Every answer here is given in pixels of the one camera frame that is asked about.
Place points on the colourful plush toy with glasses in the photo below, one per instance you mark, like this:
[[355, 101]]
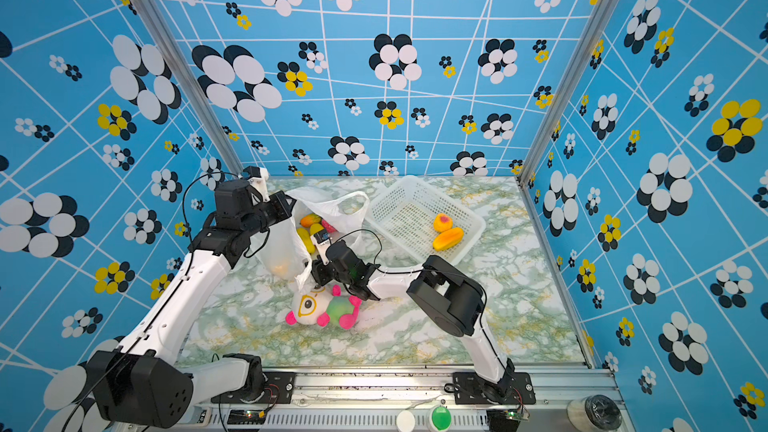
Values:
[[323, 306]]

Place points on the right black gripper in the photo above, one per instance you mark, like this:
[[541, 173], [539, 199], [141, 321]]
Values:
[[319, 272]]

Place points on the aluminium corner post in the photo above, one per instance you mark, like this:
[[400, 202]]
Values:
[[158, 28], [576, 67]]

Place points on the left aluminium corner post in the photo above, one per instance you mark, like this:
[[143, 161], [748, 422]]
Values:
[[158, 28]]

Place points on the green round button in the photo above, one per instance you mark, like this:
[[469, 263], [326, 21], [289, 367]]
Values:
[[439, 419]]

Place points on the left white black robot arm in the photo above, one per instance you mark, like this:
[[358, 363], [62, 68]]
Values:
[[138, 383]]

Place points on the right aluminium corner post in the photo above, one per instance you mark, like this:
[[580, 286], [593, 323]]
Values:
[[576, 67]]

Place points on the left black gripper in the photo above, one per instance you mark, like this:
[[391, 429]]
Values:
[[283, 212]]

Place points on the clear tape roll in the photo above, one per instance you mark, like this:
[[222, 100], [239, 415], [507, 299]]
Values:
[[596, 413]]

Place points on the peach fruit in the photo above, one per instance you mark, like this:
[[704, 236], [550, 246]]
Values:
[[442, 223]]

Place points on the yellow banana fruit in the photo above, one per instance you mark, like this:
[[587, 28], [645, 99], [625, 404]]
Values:
[[305, 235]]

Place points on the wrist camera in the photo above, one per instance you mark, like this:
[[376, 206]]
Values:
[[257, 177], [322, 239]]

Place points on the white round button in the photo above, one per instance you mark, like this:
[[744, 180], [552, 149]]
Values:
[[405, 421]]

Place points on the orange mango fruit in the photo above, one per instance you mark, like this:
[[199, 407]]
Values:
[[448, 239]]

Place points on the white plastic mesh basket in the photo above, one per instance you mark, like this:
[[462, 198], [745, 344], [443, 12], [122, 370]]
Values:
[[405, 213]]

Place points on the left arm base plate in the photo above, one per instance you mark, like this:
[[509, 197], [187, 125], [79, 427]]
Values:
[[273, 387]]

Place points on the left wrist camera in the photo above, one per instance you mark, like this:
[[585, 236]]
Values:
[[257, 177]]

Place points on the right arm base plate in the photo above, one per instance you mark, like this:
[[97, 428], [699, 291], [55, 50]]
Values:
[[469, 389]]

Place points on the aluminium front rail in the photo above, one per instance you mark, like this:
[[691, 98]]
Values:
[[370, 399]]

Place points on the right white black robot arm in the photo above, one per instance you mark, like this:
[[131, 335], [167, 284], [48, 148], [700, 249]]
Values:
[[453, 301]]

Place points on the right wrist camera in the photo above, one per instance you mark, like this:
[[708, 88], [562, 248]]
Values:
[[322, 239]]

